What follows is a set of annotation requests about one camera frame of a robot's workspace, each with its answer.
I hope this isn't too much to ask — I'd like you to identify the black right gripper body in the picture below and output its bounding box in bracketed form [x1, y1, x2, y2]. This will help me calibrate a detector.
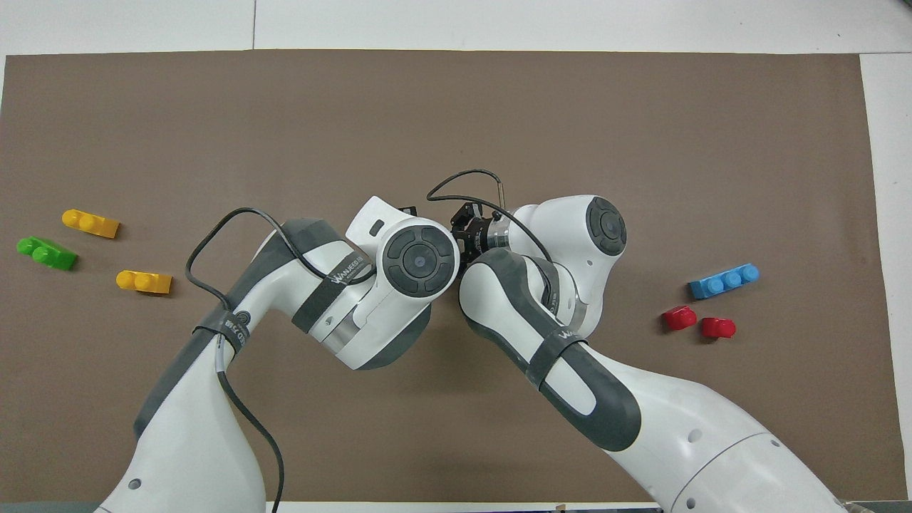
[451, 202, 492, 263]

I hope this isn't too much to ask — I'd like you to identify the brown table mat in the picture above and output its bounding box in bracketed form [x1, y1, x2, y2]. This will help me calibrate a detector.
[0, 48, 909, 503]

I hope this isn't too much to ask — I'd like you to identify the blue three-stud block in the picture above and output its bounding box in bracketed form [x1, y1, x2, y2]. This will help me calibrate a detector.
[688, 263, 761, 300]

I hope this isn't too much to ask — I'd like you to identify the yellow two-stud block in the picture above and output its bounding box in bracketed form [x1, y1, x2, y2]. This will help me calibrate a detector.
[61, 208, 121, 239]
[115, 269, 173, 296]

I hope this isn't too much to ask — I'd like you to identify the green two-stud block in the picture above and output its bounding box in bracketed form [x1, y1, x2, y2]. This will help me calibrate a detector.
[16, 236, 78, 271]

